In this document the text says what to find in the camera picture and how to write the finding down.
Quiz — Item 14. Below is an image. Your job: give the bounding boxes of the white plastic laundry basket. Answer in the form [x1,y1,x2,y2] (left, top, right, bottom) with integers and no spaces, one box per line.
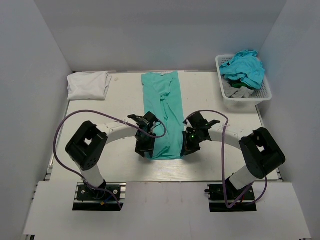
[215,51,272,109]

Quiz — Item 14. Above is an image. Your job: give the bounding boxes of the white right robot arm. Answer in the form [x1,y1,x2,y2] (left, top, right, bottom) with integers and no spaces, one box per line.
[180,110,286,200]

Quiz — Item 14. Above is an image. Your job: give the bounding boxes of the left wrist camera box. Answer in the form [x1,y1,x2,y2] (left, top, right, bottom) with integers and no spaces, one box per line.
[143,111,159,129]

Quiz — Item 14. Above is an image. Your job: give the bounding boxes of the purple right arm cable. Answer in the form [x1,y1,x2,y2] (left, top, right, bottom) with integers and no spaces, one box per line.
[183,110,269,209]

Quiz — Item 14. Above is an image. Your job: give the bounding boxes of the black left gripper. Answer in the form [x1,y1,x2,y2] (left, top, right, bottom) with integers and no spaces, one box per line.
[134,131,157,158]

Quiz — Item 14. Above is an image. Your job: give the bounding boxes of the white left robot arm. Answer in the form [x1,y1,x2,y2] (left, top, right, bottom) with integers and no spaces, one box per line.
[65,112,160,200]

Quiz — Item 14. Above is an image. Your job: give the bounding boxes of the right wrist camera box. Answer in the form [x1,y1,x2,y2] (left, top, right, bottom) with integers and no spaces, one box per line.
[186,112,208,128]

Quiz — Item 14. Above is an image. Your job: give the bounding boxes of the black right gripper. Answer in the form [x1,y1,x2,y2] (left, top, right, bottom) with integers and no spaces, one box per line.
[181,129,206,157]

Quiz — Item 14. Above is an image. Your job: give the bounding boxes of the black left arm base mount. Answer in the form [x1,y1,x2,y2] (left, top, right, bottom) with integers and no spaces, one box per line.
[72,182,127,212]

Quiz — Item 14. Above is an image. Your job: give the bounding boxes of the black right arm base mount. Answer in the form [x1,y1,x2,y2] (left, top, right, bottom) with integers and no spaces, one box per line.
[204,184,257,213]

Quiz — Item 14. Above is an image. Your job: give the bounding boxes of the dark green garment in basket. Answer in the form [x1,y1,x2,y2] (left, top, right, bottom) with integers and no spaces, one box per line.
[229,80,251,89]

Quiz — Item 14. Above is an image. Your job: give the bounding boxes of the folded white t-shirt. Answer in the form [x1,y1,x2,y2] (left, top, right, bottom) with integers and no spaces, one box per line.
[67,71,112,101]

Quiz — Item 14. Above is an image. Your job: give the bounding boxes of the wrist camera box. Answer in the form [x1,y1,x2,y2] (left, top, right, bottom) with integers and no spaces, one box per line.
[186,112,208,128]
[143,111,159,129]

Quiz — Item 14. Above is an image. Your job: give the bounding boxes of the grey white crumpled garment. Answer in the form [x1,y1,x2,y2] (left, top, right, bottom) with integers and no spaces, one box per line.
[222,80,254,99]

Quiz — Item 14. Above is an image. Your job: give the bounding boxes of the aluminium table edge rail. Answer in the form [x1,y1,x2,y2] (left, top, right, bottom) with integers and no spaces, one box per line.
[108,69,218,74]

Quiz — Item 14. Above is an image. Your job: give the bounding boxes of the teal green t-shirt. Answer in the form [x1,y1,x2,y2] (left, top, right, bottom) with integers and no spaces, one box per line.
[141,71,184,160]

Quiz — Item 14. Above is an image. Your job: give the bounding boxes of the light blue crumpled t-shirt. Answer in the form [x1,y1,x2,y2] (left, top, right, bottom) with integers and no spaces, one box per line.
[219,49,265,90]

